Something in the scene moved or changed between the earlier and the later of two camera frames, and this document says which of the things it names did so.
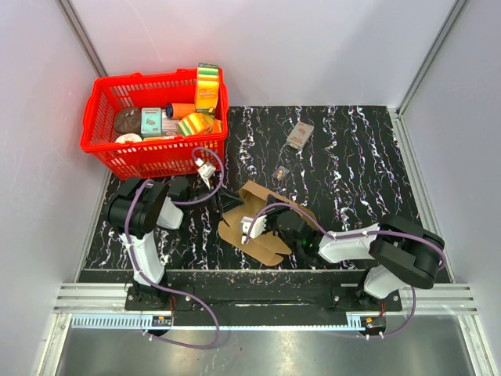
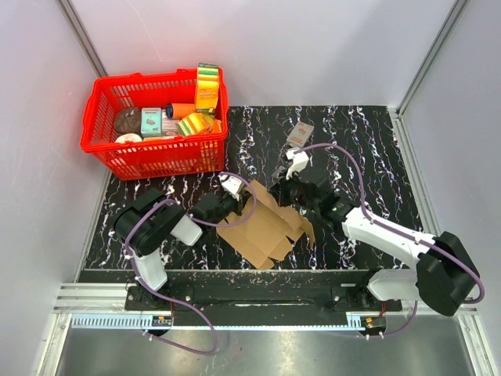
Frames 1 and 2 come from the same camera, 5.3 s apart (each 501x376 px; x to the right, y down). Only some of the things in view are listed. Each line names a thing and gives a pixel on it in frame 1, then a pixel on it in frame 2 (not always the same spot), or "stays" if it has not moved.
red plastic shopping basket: (150, 158) stays
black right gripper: (269, 217) to (279, 189)
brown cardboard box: (254, 202) stays
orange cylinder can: (179, 110) stays
